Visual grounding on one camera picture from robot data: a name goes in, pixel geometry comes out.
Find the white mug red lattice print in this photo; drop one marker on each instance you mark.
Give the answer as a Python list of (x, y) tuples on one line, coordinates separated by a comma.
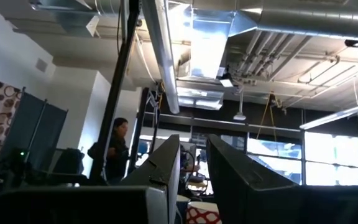
[(202, 214)]

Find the white pendant lamp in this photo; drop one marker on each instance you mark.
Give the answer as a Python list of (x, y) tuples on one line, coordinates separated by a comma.
[(239, 116)]

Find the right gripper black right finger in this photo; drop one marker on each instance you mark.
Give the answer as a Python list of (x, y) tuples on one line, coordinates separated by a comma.
[(244, 193)]

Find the long ceiling light tube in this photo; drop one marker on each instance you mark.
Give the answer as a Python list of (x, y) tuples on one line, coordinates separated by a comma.
[(337, 115)]

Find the silver ventilation duct pipe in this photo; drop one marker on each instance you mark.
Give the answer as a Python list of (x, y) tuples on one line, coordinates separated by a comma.
[(163, 62)]

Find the person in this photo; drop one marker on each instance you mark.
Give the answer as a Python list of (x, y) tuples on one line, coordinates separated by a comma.
[(118, 149)]

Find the blue-grey folding partition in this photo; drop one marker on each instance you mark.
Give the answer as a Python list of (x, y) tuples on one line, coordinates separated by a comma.
[(33, 124)]

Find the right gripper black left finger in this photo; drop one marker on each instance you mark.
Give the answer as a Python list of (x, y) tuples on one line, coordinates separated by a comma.
[(154, 186)]

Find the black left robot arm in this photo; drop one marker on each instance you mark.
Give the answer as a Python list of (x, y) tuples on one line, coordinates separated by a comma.
[(17, 168)]

